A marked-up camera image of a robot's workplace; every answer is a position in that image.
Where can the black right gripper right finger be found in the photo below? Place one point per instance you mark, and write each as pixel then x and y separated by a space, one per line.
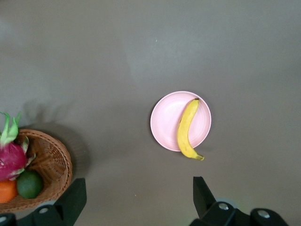
pixel 211 204

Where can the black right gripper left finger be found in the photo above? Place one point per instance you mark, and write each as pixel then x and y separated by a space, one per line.
pixel 70 202

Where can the yellow banana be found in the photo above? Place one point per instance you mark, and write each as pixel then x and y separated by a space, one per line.
pixel 185 131

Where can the green round fruit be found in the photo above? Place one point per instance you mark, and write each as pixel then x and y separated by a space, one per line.
pixel 29 184

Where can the brown wicker basket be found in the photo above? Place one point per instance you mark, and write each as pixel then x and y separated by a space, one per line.
pixel 51 160

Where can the orange round fruit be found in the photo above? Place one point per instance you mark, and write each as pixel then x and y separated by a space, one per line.
pixel 7 191

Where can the pink dragon fruit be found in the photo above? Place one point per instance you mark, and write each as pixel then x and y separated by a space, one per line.
pixel 11 157

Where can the pink round plate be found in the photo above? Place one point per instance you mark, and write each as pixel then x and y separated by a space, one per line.
pixel 167 122

